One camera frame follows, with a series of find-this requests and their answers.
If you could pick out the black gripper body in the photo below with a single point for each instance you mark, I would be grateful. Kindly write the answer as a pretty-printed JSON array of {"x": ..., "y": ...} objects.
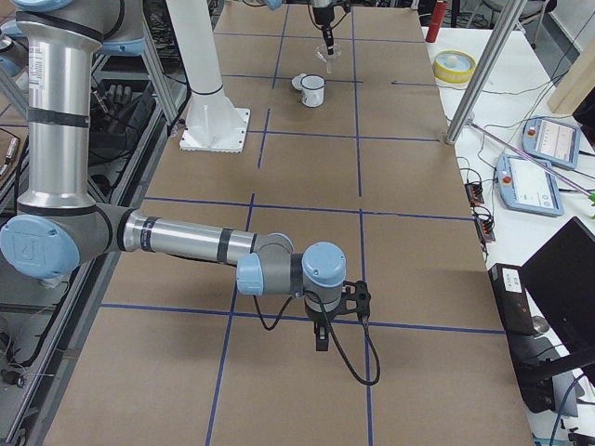
[
  {"x": 319, "y": 319},
  {"x": 321, "y": 16}
]

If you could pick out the white enamel lid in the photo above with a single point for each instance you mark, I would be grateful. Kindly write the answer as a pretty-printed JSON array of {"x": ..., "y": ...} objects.
[{"x": 296, "y": 82}]

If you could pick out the white enamel mug blue rim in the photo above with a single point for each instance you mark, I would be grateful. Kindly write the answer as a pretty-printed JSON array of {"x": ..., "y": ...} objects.
[{"x": 312, "y": 90}]

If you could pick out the red bottle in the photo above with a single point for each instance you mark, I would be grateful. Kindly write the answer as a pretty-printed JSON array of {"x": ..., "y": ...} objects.
[{"x": 436, "y": 20}]

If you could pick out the yellow tape roll with bowl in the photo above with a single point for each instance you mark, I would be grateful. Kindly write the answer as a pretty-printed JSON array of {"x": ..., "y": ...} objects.
[{"x": 453, "y": 66}]

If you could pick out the teach pendant near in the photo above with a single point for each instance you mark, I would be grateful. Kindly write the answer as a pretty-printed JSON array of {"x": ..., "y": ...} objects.
[{"x": 525, "y": 187}]

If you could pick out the teach pendant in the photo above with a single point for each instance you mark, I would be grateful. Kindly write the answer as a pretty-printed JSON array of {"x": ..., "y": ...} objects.
[
  {"x": 553, "y": 141},
  {"x": 525, "y": 187}
]

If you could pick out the teach pendant far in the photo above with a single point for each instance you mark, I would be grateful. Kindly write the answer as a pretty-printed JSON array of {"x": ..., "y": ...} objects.
[{"x": 553, "y": 141}]

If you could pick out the black laptop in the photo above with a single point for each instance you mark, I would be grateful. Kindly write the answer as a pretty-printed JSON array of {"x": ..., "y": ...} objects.
[{"x": 559, "y": 277}]

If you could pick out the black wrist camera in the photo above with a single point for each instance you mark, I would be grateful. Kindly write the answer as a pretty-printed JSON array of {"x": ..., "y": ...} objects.
[{"x": 355, "y": 299}]

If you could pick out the white camera stand base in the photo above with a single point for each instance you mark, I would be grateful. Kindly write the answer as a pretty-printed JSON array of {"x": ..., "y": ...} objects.
[{"x": 212, "y": 122}]

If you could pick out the grey metal frame post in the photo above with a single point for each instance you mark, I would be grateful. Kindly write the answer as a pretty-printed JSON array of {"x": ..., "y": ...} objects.
[{"x": 495, "y": 44}]

